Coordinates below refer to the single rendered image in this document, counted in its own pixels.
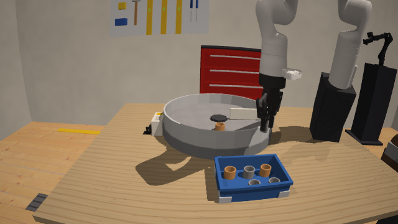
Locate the bronze bushing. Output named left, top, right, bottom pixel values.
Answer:
left=224, top=166, right=236, bottom=180
left=259, top=164, right=271, bottom=177
left=215, top=123, right=225, bottom=131

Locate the blue square tray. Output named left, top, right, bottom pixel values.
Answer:
left=213, top=154, right=294, bottom=203

